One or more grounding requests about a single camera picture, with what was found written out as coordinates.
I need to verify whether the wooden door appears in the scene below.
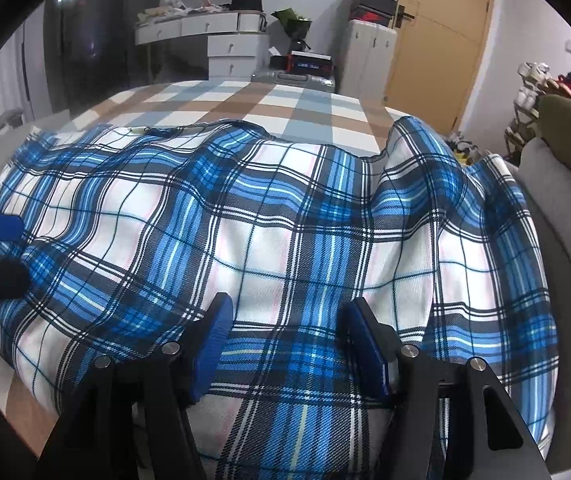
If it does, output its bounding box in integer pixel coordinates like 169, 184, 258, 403
384, 0, 497, 136

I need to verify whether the silver suitcase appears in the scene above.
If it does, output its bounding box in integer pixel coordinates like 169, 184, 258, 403
250, 67, 337, 93

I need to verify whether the green bouquet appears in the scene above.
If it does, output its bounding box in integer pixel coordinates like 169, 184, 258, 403
271, 7, 313, 53

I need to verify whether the white sheer curtain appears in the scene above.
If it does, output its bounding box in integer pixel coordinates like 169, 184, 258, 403
0, 15, 63, 126

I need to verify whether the white desk with drawers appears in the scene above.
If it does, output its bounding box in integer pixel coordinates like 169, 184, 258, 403
134, 10, 268, 80

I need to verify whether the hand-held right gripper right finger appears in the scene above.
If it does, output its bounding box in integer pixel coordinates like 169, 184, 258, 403
341, 297, 553, 480

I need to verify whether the black and red shoebox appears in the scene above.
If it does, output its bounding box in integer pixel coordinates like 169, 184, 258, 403
350, 0, 399, 26

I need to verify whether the grey refrigerator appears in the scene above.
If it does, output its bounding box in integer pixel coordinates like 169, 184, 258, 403
42, 0, 138, 111

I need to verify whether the black box with red edge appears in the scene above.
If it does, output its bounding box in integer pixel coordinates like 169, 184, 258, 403
270, 51, 336, 76

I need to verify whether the blue plaid shirt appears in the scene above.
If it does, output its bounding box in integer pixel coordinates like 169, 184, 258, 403
0, 116, 561, 480

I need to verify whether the clutter of small desk items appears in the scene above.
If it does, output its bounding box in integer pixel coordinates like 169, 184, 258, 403
135, 0, 231, 23

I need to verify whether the white cabinet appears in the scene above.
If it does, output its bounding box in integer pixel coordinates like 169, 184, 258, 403
339, 20, 399, 106

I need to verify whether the pile of shoes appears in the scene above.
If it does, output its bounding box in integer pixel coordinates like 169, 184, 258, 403
445, 132, 481, 166

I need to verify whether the checkered tablecloth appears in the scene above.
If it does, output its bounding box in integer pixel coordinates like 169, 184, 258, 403
0, 79, 403, 466

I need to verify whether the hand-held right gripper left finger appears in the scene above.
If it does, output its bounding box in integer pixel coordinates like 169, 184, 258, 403
35, 291, 236, 480

